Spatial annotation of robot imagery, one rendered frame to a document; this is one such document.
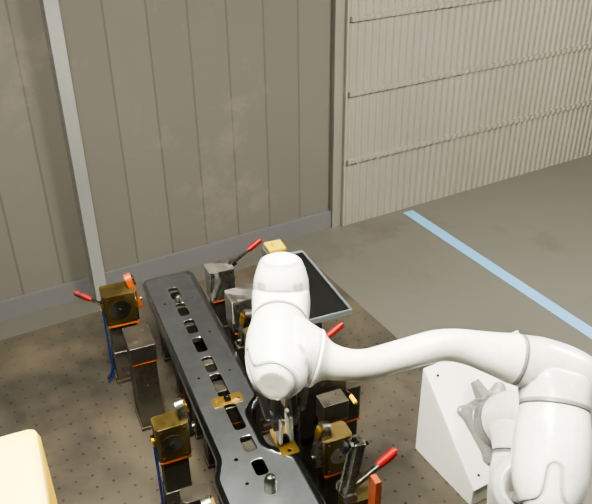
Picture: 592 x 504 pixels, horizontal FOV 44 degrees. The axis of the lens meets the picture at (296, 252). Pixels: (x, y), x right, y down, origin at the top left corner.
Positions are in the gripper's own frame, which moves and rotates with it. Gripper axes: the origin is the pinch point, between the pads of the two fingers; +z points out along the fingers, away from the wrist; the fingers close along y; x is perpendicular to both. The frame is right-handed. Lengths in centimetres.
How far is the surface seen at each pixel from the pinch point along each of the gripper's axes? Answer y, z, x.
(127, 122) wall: 19, 32, 274
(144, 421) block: -19, 56, 73
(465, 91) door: 249, 52, 296
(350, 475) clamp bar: 14.0, 16.3, -4.2
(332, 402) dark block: 20.9, 17.4, 19.9
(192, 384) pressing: -7, 30, 54
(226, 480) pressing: -8.9, 29.5, 16.8
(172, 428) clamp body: -17.3, 25.6, 35.2
